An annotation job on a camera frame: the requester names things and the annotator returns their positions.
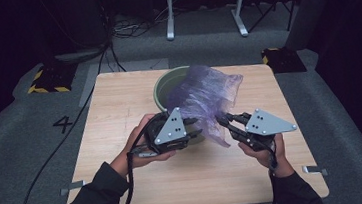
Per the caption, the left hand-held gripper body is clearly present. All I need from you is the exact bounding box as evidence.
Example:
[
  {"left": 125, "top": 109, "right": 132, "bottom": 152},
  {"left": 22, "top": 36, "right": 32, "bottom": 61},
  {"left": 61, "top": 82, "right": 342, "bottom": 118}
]
[{"left": 128, "top": 105, "right": 192, "bottom": 160}]

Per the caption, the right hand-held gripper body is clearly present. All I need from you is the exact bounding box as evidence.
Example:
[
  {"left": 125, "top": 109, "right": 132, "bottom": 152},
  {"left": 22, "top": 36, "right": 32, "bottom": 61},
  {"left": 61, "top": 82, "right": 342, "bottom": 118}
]
[{"left": 234, "top": 104, "right": 300, "bottom": 155}]

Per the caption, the purple plastic bag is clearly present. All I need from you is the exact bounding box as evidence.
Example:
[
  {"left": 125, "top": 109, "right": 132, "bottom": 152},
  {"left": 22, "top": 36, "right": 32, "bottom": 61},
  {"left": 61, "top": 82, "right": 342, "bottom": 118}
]
[{"left": 162, "top": 60, "right": 252, "bottom": 154}]

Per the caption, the green plastic bin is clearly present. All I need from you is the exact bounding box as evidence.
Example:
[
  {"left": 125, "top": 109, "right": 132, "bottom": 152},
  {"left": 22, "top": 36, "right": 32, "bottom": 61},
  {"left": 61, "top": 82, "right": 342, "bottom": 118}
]
[{"left": 150, "top": 64, "right": 208, "bottom": 149}]

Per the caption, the person's right hand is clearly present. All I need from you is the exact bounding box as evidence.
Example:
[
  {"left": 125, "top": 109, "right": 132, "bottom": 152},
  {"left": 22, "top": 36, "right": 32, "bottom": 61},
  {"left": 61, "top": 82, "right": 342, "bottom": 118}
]
[{"left": 237, "top": 132, "right": 297, "bottom": 183}]

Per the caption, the person's left hand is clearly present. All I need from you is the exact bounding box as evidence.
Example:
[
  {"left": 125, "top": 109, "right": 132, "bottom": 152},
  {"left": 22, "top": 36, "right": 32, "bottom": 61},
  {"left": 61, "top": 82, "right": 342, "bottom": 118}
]
[{"left": 104, "top": 111, "right": 180, "bottom": 182}]

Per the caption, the grey flat board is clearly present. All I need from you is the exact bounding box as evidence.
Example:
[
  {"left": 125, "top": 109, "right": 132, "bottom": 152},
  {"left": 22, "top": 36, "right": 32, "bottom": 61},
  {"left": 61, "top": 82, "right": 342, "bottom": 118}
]
[{"left": 53, "top": 47, "right": 106, "bottom": 66}]

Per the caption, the grey pillar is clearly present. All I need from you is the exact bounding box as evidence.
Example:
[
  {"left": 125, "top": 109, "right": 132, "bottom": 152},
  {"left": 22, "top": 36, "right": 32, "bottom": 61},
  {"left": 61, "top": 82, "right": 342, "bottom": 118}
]
[{"left": 280, "top": 0, "right": 349, "bottom": 53}]

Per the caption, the right hand-held gripper cable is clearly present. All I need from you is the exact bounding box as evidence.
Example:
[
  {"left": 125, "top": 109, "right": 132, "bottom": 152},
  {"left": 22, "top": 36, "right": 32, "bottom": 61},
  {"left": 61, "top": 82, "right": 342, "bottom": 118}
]
[{"left": 258, "top": 137, "right": 284, "bottom": 204}]

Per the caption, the hand-held gripper cable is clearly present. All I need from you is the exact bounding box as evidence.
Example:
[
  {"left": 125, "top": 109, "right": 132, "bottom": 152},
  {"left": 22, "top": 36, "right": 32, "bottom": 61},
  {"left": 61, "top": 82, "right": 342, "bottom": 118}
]
[
  {"left": 258, "top": 137, "right": 284, "bottom": 204},
  {"left": 102, "top": 111, "right": 177, "bottom": 204}
]

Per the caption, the grey metal table bracket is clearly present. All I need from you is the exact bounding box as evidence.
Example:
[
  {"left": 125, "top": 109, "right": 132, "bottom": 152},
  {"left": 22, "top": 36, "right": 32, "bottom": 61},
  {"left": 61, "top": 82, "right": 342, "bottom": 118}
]
[
  {"left": 301, "top": 163, "right": 330, "bottom": 179},
  {"left": 58, "top": 179, "right": 87, "bottom": 197}
]

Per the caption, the left hand-held gripper cable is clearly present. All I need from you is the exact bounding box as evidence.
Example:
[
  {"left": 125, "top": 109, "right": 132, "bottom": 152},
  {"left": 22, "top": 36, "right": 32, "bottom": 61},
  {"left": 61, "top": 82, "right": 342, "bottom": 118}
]
[{"left": 102, "top": 111, "right": 177, "bottom": 204}]

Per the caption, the black base plate yellow corner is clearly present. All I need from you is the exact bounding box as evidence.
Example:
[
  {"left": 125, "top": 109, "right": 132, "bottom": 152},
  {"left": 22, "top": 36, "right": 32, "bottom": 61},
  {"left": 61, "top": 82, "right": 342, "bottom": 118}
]
[{"left": 260, "top": 44, "right": 309, "bottom": 77}]

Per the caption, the bundle of floor cables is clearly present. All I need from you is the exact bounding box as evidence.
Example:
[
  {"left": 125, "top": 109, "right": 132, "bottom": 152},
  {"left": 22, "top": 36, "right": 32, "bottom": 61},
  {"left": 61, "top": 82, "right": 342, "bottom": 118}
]
[{"left": 109, "top": 7, "right": 173, "bottom": 41}]

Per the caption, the black yellow striped base plate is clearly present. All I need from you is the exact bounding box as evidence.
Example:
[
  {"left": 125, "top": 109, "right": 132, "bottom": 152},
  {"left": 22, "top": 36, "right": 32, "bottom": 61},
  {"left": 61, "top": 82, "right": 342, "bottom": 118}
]
[{"left": 24, "top": 60, "right": 80, "bottom": 97}]

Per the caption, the long black floor cable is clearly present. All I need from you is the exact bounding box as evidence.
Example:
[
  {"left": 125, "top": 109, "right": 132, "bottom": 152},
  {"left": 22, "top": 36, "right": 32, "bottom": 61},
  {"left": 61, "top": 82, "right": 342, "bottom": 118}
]
[{"left": 4, "top": 41, "right": 131, "bottom": 204}]

